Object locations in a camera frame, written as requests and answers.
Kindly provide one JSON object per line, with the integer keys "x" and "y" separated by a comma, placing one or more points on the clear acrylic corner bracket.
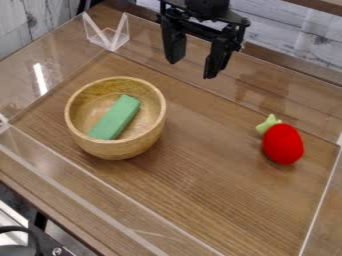
{"x": 108, "y": 38}

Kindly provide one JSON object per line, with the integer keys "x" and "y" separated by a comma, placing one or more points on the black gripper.
{"x": 206, "y": 19}

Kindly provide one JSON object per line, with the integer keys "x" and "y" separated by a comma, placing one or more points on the red plush strawberry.
{"x": 283, "y": 143}

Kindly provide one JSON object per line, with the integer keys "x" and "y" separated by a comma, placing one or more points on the light wooden bowl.
{"x": 89, "y": 104}

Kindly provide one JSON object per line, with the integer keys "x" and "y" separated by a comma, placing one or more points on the clear acrylic tray wall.
{"x": 112, "y": 222}

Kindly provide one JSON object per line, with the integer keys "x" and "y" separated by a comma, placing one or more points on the green rectangular block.
{"x": 117, "y": 119}

